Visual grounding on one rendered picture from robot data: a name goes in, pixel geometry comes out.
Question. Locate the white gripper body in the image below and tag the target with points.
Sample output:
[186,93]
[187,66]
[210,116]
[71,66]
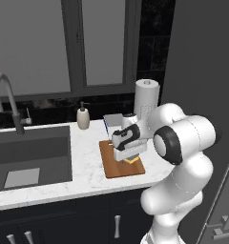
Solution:
[130,151]

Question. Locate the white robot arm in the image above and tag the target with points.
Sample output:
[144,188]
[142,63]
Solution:
[183,139]

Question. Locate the yellow sponge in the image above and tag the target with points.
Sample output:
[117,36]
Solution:
[131,160]

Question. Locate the brown wooden cutting board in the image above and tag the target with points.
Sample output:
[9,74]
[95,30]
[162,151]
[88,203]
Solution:
[119,170]

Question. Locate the grey box with blue edge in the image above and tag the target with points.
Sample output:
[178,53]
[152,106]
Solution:
[113,122]

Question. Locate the beige soap dispenser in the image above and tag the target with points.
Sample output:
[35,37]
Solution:
[83,119]

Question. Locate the white paper towel roll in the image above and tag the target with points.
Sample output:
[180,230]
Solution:
[146,95]

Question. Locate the dark cupboard door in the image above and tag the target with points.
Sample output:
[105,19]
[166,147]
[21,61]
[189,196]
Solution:
[2,230]
[52,228]
[97,222]

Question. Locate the dark grey sink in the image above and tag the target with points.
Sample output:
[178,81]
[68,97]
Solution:
[30,155]

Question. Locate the dark grey fridge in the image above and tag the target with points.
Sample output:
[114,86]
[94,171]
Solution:
[202,63]

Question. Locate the dark framed window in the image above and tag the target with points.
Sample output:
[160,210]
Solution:
[72,44]

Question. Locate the grey curved sink tap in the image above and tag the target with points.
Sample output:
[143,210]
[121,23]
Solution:
[5,92]

